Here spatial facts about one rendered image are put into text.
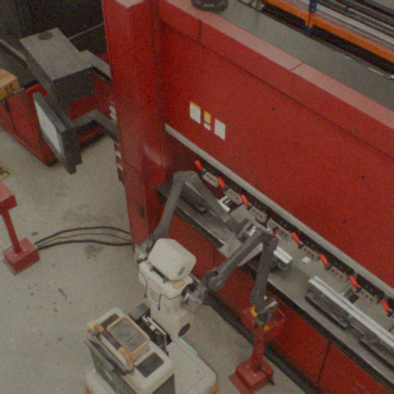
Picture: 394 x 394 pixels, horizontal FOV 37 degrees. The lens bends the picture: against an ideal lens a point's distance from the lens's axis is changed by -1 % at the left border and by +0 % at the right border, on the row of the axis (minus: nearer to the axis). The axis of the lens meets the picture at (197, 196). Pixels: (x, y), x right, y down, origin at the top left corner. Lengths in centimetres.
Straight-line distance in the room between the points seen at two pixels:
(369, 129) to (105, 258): 287
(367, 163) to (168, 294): 124
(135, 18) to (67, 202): 247
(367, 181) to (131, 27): 149
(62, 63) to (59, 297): 199
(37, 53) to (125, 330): 168
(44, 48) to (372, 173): 202
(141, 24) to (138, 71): 29
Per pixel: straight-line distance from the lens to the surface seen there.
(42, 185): 560
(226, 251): 364
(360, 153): 275
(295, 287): 368
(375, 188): 280
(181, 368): 402
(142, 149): 385
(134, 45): 339
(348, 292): 376
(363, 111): 261
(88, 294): 473
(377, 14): 508
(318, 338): 369
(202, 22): 313
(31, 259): 499
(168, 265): 315
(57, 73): 344
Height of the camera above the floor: 386
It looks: 47 degrees down
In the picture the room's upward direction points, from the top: straight up
